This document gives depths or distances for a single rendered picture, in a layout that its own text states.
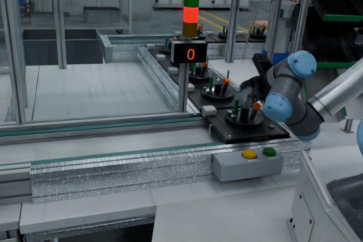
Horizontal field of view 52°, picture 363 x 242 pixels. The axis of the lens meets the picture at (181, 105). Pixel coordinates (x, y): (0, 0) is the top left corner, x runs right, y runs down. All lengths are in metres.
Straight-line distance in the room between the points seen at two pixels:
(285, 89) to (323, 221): 0.35
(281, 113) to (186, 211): 0.38
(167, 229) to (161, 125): 0.47
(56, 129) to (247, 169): 0.65
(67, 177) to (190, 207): 0.36
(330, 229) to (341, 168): 0.59
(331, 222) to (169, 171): 0.50
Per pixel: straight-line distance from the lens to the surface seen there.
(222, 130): 1.29
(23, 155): 1.27
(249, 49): 2.66
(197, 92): 1.61
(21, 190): 1.14
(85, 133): 1.33
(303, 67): 1.03
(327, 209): 0.83
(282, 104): 0.99
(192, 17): 1.28
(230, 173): 1.14
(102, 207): 1.10
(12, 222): 1.11
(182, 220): 1.06
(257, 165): 1.17
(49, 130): 1.33
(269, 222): 1.10
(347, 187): 0.92
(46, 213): 1.11
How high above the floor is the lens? 1.54
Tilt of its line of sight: 23 degrees down
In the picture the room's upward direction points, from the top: 4 degrees clockwise
